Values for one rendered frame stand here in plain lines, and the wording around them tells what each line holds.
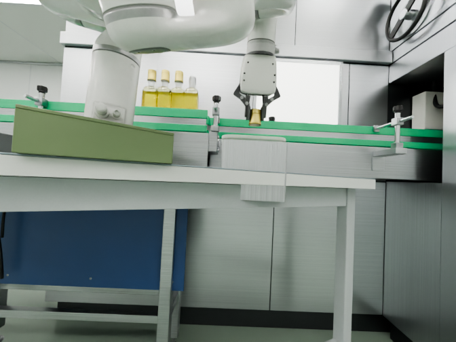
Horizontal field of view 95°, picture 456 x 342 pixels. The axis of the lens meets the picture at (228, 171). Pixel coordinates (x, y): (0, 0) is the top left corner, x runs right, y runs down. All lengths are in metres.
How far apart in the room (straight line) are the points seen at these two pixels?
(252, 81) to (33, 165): 0.50
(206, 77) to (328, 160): 0.67
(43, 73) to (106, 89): 5.12
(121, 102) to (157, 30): 0.25
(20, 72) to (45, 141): 5.47
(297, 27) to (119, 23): 1.10
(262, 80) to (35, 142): 0.50
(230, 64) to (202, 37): 0.83
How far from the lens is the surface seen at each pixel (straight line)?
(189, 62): 1.15
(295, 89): 1.13
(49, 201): 0.49
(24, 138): 0.44
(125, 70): 0.53
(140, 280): 0.87
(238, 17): 0.33
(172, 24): 0.29
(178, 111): 0.79
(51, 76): 5.51
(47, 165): 0.45
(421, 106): 1.39
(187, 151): 0.73
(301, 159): 0.87
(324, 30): 1.35
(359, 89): 1.30
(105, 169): 0.43
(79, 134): 0.42
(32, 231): 1.01
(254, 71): 0.63
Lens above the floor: 0.73
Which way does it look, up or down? 2 degrees up
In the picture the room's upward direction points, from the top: 3 degrees clockwise
